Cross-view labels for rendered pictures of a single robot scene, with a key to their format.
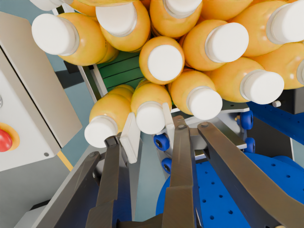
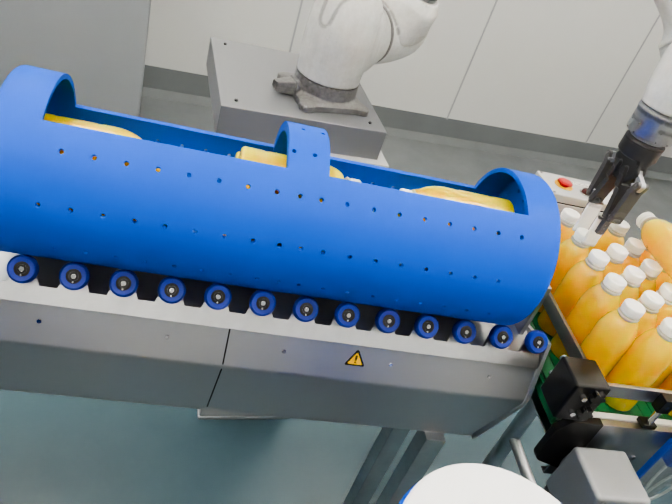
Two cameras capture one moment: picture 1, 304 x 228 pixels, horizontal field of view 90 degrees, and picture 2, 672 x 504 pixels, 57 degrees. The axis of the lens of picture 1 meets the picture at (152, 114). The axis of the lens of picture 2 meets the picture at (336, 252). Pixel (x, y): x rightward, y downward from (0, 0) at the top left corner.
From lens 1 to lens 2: 1.34 m
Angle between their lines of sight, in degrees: 58
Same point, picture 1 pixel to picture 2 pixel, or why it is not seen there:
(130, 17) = (636, 246)
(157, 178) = (37, 407)
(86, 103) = not seen: hidden behind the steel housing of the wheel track
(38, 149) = (557, 191)
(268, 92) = (615, 279)
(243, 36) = (640, 276)
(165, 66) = (618, 248)
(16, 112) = (579, 196)
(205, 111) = (597, 253)
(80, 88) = not seen: hidden behind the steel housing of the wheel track
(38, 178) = not seen: hidden behind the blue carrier
